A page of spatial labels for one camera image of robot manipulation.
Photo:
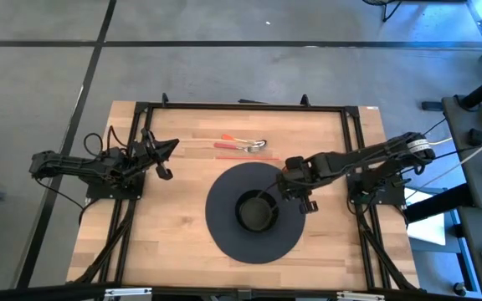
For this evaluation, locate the black aluminium table frame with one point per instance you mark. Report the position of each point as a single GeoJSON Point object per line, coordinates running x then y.
{"type": "Point", "coordinates": [245, 107]}

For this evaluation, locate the black computer mouse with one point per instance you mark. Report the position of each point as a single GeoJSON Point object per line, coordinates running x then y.
{"type": "Point", "coordinates": [476, 137]}

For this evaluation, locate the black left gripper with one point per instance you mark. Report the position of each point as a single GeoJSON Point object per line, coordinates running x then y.
{"type": "Point", "coordinates": [147, 150]}

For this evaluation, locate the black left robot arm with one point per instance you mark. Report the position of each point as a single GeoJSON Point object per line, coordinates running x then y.
{"type": "Point", "coordinates": [82, 165]}

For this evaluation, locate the black bowl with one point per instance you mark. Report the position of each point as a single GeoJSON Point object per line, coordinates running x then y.
{"type": "Point", "coordinates": [255, 215]}

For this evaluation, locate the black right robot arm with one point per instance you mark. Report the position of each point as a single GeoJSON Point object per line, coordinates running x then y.
{"type": "Point", "coordinates": [370, 161]}

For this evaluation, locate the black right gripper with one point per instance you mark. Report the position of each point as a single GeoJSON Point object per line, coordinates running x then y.
{"type": "Point", "coordinates": [295, 184]}

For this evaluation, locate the grey office desk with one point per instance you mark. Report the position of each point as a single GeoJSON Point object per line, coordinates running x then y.
{"type": "Point", "coordinates": [458, 138]}

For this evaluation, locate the round dark woven placemat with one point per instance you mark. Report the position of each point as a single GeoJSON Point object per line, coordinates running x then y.
{"type": "Point", "coordinates": [228, 217]}

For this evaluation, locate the black overhead frame beam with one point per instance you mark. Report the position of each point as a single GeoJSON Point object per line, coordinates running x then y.
{"type": "Point", "coordinates": [36, 292]}

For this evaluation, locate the red straw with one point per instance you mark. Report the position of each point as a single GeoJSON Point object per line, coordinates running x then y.
{"type": "Point", "coordinates": [245, 158]}

